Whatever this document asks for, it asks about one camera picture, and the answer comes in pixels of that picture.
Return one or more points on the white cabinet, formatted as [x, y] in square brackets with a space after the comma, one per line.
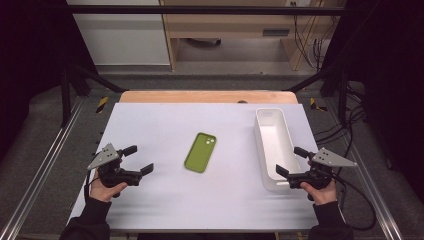
[123, 36]

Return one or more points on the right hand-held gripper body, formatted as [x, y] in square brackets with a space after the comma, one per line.
[315, 176]

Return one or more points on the person's right hand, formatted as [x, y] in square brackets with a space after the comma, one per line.
[321, 195]

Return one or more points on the black horizontal frame bar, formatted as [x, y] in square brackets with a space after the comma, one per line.
[200, 10]

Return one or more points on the aluminium rail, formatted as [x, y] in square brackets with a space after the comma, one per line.
[36, 180]
[373, 186]

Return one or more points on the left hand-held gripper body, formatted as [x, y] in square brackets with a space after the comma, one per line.
[115, 176]

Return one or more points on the white plastic storage bin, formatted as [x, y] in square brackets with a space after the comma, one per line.
[278, 146]

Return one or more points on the wooden desk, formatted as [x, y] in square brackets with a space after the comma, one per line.
[226, 25]

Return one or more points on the white table mat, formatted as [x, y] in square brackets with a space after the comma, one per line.
[166, 200]

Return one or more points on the black curtain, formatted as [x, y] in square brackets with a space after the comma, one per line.
[393, 66]
[30, 50]

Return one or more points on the person's left hand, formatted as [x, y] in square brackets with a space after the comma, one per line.
[101, 191]

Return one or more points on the green phone case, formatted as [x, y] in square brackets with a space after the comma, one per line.
[200, 152]

